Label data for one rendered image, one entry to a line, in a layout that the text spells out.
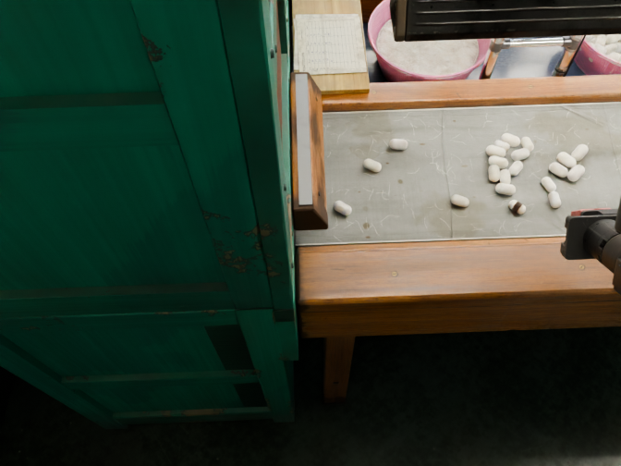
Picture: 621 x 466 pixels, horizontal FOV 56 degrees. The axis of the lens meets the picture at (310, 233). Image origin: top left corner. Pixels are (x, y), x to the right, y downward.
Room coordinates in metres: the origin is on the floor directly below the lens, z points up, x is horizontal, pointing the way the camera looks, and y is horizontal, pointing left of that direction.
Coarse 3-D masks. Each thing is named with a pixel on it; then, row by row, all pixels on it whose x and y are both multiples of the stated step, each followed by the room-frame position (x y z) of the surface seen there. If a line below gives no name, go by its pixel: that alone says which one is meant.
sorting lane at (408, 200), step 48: (336, 144) 0.70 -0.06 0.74; (384, 144) 0.70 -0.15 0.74; (432, 144) 0.70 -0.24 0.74; (480, 144) 0.69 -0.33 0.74; (576, 144) 0.69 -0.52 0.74; (336, 192) 0.59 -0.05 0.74; (384, 192) 0.59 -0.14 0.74; (432, 192) 0.59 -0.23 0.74; (480, 192) 0.58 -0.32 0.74; (528, 192) 0.58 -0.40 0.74; (576, 192) 0.58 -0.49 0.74; (336, 240) 0.49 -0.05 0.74; (384, 240) 0.49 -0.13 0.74; (432, 240) 0.49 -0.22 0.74
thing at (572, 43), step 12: (564, 36) 0.86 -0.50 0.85; (576, 36) 0.85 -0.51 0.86; (492, 48) 0.85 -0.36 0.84; (504, 48) 0.85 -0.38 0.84; (564, 48) 0.86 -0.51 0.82; (576, 48) 0.85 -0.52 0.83; (492, 60) 0.85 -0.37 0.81; (564, 60) 0.85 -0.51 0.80; (492, 72) 0.85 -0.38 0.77; (564, 72) 0.85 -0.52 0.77
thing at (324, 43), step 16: (304, 16) 1.02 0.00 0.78; (320, 16) 1.02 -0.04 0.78; (336, 16) 1.02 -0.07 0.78; (352, 16) 1.02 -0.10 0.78; (304, 32) 0.97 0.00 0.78; (320, 32) 0.97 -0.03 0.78; (336, 32) 0.97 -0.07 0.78; (352, 32) 0.97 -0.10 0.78; (304, 48) 0.92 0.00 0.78; (320, 48) 0.92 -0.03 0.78; (336, 48) 0.92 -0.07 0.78; (352, 48) 0.92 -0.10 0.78; (304, 64) 0.88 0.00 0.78; (320, 64) 0.88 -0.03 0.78; (336, 64) 0.88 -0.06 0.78; (352, 64) 0.88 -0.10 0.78
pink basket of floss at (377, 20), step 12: (384, 0) 1.07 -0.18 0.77; (372, 12) 1.04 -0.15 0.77; (384, 12) 1.06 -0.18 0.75; (372, 24) 1.01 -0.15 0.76; (372, 36) 0.99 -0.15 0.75; (372, 48) 0.93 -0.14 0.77; (480, 48) 0.96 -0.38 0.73; (384, 60) 0.89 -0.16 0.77; (480, 60) 0.88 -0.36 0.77; (384, 72) 0.92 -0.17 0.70; (396, 72) 0.88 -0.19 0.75; (408, 72) 0.86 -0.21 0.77; (468, 72) 0.86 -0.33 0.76
